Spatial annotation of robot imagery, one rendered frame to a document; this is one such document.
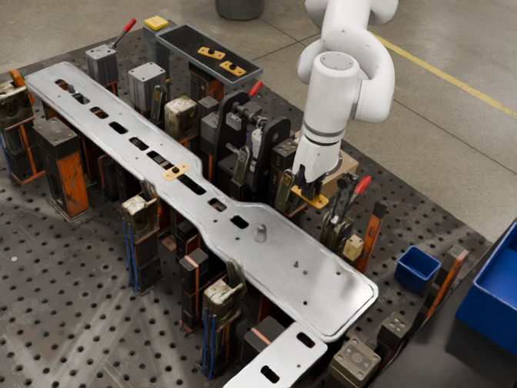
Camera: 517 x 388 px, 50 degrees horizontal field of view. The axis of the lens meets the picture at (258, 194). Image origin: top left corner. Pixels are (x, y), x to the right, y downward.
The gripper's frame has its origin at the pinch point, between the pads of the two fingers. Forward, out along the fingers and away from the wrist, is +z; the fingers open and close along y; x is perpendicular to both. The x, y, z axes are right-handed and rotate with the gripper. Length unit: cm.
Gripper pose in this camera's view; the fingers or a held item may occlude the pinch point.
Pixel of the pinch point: (311, 188)
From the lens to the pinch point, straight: 122.7
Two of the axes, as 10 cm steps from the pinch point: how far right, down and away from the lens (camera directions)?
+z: -0.8, 7.1, 7.0
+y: -6.9, 4.7, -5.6
